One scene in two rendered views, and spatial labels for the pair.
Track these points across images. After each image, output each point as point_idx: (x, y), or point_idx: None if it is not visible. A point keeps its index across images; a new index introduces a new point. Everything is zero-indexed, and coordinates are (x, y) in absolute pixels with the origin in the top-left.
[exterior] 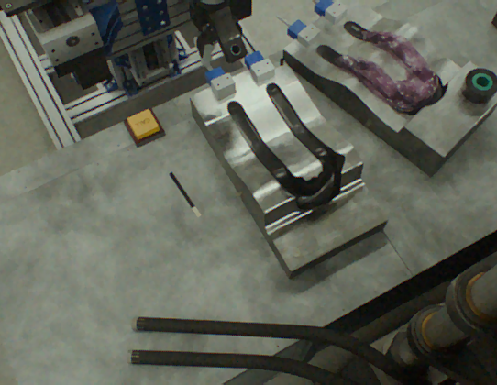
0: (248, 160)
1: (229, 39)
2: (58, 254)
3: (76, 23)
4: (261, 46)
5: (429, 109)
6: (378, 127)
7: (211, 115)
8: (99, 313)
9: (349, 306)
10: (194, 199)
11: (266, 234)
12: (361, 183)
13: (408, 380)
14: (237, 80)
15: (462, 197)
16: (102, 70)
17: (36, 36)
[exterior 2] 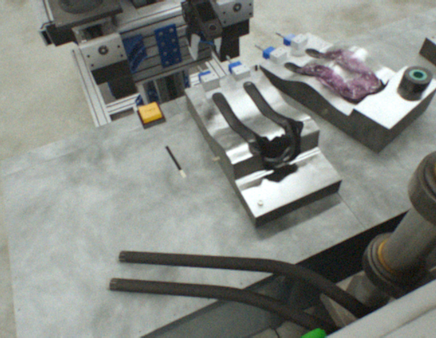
0: (225, 131)
1: (208, 21)
2: (70, 200)
3: (106, 37)
4: None
5: (374, 96)
6: (332, 115)
7: (199, 100)
8: (92, 247)
9: (308, 253)
10: (182, 165)
11: (237, 188)
12: (318, 151)
13: (365, 315)
14: (222, 79)
15: (406, 169)
16: (129, 84)
17: (106, 94)
